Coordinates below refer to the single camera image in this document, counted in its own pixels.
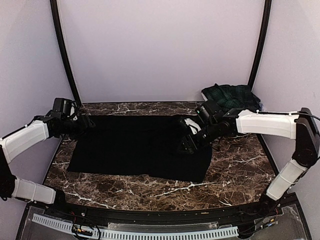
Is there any black t-shirt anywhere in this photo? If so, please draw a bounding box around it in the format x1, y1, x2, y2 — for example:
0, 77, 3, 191
67, 115, 213, 183

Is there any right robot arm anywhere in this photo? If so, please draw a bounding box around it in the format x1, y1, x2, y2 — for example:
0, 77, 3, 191
178, 108, 320, 217

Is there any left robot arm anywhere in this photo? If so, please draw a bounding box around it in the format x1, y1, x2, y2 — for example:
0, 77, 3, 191
0, 114, 95, 218

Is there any dark green plaid garment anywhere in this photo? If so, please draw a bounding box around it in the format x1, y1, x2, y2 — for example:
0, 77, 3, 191
201, 83, 263, 113

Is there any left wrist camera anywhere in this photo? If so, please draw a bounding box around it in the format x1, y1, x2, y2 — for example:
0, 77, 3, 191
50, 97, 78, 120

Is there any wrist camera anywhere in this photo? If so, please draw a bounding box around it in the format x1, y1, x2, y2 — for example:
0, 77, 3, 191
182, 99, 222, 135
50, 97, 78, 120

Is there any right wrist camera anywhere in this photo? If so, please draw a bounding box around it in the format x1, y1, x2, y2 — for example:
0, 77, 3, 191
182, 99, 222, 135

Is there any black front rail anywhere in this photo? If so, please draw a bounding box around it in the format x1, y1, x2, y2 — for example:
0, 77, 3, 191
44, 199, 283, 227

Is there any left black frame post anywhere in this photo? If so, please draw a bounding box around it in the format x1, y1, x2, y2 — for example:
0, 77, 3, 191
49, 0, 82, 106

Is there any black frame post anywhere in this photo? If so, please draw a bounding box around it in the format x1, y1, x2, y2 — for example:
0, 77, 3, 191
49, 0, 82, 106
247, 0, 272, 91

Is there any white slotted cable duct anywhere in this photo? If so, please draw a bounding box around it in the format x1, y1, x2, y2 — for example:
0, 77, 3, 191
31, 213, 239, 240

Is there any right black frame post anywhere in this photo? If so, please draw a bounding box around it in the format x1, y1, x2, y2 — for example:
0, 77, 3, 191
247, 0, 272, 91

